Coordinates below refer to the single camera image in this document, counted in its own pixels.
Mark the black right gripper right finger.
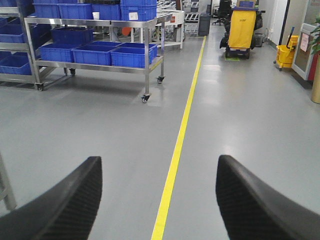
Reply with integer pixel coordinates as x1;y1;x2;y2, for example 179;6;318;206
215;155;320;240

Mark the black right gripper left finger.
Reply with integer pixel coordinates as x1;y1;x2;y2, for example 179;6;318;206
0;156;103;240

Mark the gold cylindrical planter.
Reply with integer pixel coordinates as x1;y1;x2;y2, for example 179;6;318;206
311;53;320;104

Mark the yellow mop bucket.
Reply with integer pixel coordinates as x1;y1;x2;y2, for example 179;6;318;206
273;26;299;72

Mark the blue bin on cart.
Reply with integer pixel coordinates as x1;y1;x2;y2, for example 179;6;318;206
71;41;122;66
110;42;146;68
39;43;85;63

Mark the stainless steel wheeled cart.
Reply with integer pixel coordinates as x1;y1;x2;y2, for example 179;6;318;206
24;11;173;103

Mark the green potted plant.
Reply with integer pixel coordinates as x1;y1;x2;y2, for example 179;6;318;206
309;15;320;55

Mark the yellow janitor cart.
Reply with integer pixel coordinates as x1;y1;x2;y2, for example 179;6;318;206
219;1;266;59

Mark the dark grey trash bin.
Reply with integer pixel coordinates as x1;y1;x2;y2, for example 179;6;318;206
198;13;211;36

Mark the black office chair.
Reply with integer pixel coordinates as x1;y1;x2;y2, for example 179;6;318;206
212;0;232;25

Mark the steel rack frame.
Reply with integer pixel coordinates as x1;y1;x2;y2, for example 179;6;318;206
0;0;69;91

